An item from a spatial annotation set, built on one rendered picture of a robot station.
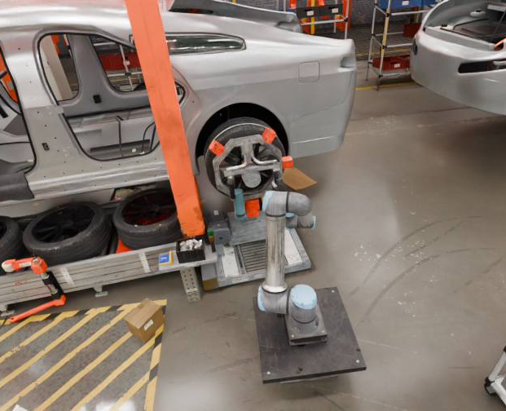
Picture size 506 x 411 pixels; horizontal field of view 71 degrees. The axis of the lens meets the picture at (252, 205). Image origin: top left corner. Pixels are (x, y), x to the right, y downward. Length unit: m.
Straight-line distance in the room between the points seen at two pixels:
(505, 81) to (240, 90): 2.53
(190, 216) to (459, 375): 2.06
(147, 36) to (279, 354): 1.95
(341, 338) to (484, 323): 1.15
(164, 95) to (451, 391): 2.49
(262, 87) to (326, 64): 0.51
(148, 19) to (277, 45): 1.05
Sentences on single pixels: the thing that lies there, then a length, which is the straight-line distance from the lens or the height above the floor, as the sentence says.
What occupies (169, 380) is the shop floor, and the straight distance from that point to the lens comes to 2.68.
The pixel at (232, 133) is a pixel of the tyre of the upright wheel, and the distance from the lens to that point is 2.74.
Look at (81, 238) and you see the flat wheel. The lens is 3.16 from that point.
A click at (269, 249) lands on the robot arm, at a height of 0.89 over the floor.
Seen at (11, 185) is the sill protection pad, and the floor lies 0.92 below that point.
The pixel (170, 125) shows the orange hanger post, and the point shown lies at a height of 1.43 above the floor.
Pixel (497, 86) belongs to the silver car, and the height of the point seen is 1.03.
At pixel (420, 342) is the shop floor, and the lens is 2.86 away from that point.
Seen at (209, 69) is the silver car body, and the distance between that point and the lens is 2.75.
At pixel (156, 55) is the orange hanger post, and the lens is 2.19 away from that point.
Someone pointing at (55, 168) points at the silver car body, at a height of 1.00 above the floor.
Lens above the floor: 2.28
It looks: 36 degrees down
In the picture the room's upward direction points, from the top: 5 degrees counter-clockwise
